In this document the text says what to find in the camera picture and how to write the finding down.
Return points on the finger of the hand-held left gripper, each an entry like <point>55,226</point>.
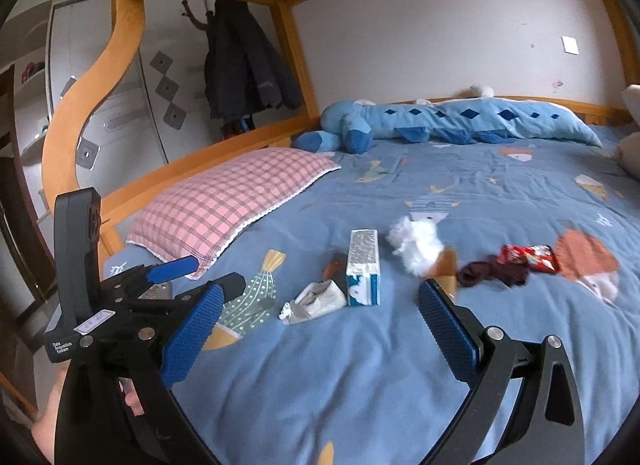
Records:
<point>172,270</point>
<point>232,286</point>

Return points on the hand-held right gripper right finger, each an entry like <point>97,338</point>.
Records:
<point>450,332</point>

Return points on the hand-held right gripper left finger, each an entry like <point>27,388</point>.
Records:
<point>192,335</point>

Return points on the dark red sock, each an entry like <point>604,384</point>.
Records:
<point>492,272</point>

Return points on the white grey sock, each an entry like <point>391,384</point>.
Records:
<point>320,302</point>

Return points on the white tissue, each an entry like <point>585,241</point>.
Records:
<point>417,245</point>

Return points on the blue white drink carton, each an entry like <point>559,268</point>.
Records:
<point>362,280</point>

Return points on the red snack wrapper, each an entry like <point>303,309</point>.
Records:
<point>530,257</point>

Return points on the person's left hand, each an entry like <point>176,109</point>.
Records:
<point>45,427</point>

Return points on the brown wooden door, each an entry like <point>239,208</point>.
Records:
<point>20,225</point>

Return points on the pink plaid pillow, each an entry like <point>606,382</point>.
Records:
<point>225,200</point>

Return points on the white wardrobe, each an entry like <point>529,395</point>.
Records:
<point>150,95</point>

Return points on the long blue plush pillow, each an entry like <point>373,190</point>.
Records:
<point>475,120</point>

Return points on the dark hanging coat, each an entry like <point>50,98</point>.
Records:
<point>240,60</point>

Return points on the white grey plush toy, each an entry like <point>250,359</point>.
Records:
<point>477,91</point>

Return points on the wooden coat rack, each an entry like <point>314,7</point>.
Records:
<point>192,17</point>

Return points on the folded cream printed quilt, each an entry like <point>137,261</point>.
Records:
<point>631,155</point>

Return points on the white wall shelf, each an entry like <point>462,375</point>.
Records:
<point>32,120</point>

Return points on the wooden bunk bed frame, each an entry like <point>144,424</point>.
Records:
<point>100,80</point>

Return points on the white wall socket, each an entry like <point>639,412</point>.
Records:
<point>570,44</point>

